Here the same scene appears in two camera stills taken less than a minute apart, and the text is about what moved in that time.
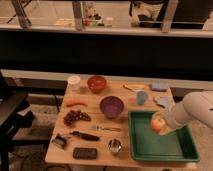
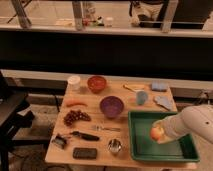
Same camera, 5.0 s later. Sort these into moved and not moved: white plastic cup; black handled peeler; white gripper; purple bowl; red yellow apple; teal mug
Moved: red yellow apple; white gripper
Not moved: teal mug; white plastic cup; purple bowl; black handled peeler
